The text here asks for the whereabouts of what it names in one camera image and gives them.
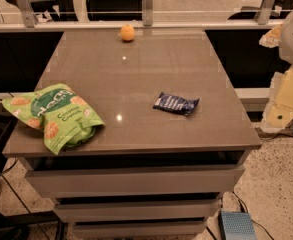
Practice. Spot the grey drawer cabinet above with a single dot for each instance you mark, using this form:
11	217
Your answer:
146	172

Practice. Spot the blue perforated box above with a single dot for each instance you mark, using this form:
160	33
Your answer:
236	226

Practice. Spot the orange fruit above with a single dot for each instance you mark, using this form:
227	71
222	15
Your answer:
127	33

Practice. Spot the green rice chip bag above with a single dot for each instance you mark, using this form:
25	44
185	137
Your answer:
64	118

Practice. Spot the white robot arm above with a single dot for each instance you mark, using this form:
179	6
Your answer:
286	43

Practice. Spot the dark blue snack packet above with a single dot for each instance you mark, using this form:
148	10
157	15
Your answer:
175	104

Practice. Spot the metal glass railing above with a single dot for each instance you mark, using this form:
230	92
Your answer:
205	14

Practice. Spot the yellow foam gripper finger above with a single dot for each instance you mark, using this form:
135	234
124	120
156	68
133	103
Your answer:
271	38
278	113

